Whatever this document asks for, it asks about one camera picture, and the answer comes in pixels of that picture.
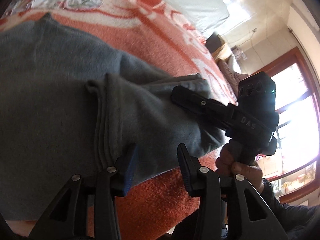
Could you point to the person's right hand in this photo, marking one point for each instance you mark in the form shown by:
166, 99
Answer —
226, 166

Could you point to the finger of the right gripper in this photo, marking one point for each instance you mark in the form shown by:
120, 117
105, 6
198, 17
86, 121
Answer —
209, 111

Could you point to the wooden framed window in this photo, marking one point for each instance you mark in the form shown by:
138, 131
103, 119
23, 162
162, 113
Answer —
294, 169

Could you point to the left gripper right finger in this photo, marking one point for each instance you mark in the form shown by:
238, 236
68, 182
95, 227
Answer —
230, 208

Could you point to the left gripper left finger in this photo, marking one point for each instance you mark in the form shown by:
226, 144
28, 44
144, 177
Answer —
66, 216

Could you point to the orange white fleece blanket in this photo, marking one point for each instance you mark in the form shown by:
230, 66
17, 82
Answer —
159, 35

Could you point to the grey fleece pants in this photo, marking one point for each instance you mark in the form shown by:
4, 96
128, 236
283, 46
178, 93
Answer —
70, 103

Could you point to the person's right forearm black sleeve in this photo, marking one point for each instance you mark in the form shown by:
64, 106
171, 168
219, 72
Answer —
299, 222

